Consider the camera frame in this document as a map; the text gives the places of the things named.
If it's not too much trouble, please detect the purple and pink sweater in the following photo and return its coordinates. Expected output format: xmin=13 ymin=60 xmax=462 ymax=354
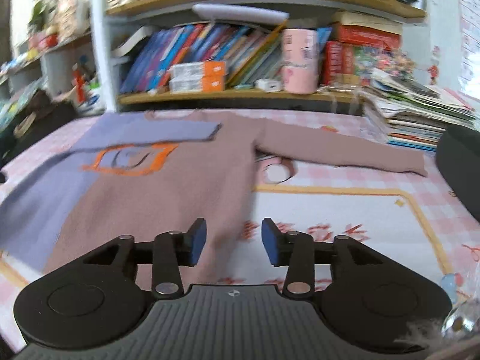
xmin=1 ymin=111 xmax=426 ymax=284

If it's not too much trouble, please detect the pink checkered tablecloth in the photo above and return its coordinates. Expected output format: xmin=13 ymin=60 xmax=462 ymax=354
xmin=1 ymin=110 xmax=479 ymax=352

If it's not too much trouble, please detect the lower orange white box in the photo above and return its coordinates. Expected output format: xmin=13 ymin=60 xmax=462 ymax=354
xmin=169 ymin=76 xmax=224 ymax=94

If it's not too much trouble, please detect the orange white box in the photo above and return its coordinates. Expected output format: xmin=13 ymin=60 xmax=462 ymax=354
xmin=169 ymin=76 xmax=224 ymax=94
xmin=171 ymin=61 xmax=226 ymax=79

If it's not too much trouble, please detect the small white eraser box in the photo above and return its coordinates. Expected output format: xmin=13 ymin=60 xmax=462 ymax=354
xmin=255 ymin=79 xmax=282 ymax=93

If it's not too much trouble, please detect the black box on table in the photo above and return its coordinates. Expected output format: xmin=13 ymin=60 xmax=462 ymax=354
xmin=1 ymin=102 xmax=78 ymax=167

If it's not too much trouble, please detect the stack of magazines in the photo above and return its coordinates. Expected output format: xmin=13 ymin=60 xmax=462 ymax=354
xmin=358 ymin=68 xmax=479 ymax=152

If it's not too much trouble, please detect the upper orange white box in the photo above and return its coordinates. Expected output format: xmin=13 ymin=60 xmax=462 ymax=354
xmin=171 ymin=61 xmax=226 ymax=79

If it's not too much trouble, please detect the pink cartoon tumbler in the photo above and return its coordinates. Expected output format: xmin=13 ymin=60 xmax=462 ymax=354
xmin=281 ymin=28 xmax=319 ymax=95

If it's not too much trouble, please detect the red hanging tassel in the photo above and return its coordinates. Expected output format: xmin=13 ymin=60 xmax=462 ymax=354
xmin=72 ymin=63 xmax=86 ymax=104

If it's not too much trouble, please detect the red boxed book set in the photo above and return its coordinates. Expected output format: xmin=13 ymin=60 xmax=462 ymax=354
xmin=322 ymin=22 xmax=401 ymax=86

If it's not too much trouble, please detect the row of leaning books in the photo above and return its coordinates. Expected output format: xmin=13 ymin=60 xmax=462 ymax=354
xmin=119 ymin=22 xmax=282 ymax=95

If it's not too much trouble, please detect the wooden bookshelf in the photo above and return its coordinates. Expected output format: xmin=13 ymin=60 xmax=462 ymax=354
xmin=1 ymin=0 xmax=426 ymax=111

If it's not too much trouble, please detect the iridescent wrapped package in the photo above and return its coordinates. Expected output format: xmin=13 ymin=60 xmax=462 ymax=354
xmin=1 ymin=78 xmax=52 ymax=132

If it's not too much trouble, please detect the white flat tablet box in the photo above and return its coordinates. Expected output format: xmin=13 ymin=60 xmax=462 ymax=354
xmin=192 ymin=3 xmax=290 ymax=25

